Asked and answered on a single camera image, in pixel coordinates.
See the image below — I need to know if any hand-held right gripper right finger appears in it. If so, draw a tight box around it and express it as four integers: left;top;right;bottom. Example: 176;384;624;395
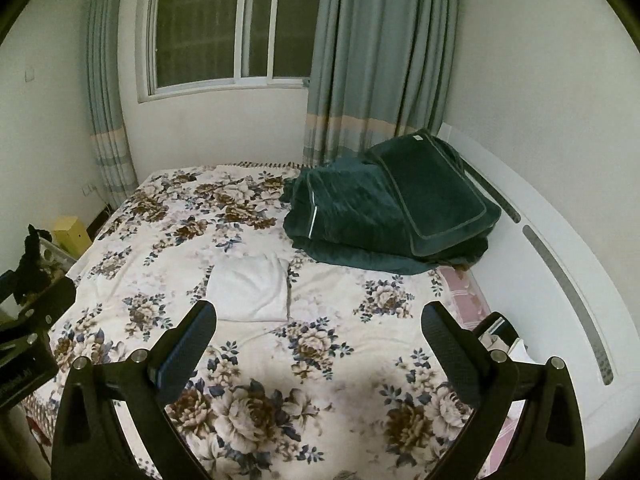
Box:
421;301;586;480

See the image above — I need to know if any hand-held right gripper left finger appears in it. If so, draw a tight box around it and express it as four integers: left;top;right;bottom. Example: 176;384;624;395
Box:
51;300;218;480

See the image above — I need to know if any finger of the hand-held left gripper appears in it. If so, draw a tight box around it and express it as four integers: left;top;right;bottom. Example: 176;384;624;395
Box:
0;274;77;348
0;269;20;306

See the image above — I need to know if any white knit sweater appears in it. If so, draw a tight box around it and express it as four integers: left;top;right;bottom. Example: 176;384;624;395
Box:
206;254;292;323

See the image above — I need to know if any black clothing pile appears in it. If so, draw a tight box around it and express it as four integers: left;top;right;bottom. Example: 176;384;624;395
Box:
12;223;54;306

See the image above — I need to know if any white plastic basket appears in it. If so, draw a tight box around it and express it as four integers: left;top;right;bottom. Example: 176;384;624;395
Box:
37;239;79;274

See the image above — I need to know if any yellow box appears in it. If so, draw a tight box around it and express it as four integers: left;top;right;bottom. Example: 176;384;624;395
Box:
52;216;94;261

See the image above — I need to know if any pink checked bed sheet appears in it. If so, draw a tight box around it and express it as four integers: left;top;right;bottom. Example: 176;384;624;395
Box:
435;266;532;480

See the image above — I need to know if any floral printed blanket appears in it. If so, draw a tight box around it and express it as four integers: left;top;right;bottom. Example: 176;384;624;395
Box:
22;161;488;480

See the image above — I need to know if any white curved headboard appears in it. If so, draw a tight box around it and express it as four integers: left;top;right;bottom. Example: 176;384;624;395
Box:
440;122;640;411

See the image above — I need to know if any dark green pillow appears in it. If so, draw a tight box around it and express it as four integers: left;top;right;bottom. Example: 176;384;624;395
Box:
367;129;502;260

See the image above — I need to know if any dark green quilt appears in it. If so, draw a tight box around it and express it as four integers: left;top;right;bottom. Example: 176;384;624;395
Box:
279;135;502;276

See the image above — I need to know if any narrow blue-green curtain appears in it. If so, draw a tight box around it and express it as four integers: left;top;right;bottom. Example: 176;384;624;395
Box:
85;0;140;211

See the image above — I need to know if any wide blue-green curtain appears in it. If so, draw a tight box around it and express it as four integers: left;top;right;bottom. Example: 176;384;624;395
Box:
302;0;461;169

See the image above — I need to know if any white framed window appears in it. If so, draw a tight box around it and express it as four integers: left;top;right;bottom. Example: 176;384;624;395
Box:
135;0;331;104

